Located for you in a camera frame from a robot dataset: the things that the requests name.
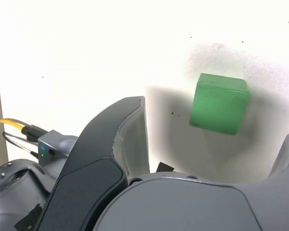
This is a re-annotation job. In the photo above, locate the thin grey cable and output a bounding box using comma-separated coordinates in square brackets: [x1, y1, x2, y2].
[2, 131, 40, 158]

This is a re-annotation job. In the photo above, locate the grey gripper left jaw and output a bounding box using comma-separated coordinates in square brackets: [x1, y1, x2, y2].
[35, 95, 150, 231]

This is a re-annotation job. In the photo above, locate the yellow cable with black plug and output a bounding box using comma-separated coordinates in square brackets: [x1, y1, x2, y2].
[0, 118, 49, 141]

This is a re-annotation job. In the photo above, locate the green cube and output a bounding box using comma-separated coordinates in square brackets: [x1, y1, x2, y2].
[189, 73, 251, 136]

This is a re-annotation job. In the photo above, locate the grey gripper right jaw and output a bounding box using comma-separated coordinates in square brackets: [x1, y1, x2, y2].
[93, 127, 289, 231]

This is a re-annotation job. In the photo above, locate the black tape strip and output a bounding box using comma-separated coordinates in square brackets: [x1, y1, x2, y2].
[156, 162, 174, 174]

